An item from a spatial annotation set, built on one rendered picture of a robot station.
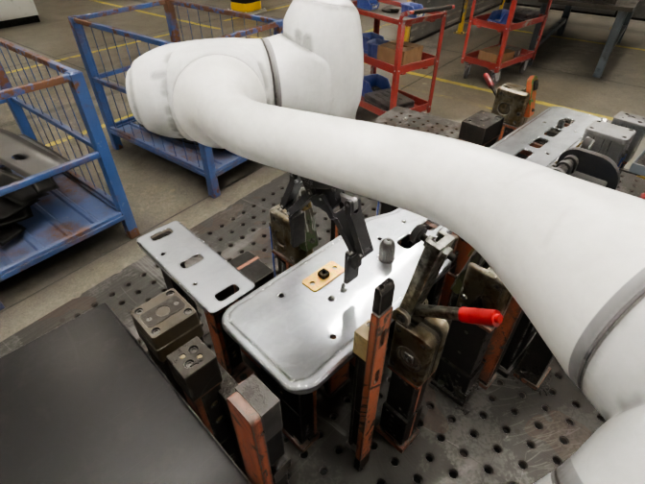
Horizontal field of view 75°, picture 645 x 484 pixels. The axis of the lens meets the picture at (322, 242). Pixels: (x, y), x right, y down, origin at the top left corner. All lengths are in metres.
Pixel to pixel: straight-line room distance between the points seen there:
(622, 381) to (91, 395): 0.62
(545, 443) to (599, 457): 0.85
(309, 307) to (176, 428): 0.29
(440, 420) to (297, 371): 0.42
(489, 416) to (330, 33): 0.82
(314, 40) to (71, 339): 0.56
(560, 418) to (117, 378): 0.87
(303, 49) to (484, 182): 0.32
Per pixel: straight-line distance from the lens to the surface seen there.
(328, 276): 0.79
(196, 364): 0.60
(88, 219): 2.67
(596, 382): 0.22
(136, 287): 1.30
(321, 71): 0.54
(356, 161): 0.32
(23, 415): 0.71
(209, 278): 0.82
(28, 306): 2.53
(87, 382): 0.70
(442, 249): 0.55
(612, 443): 0.20
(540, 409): 1.08
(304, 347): 0.69
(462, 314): 0.60
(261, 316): 0.74
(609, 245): 0.22
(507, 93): 1.61
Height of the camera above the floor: 1.56
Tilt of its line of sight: 40 degrees down
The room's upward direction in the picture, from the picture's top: straight up
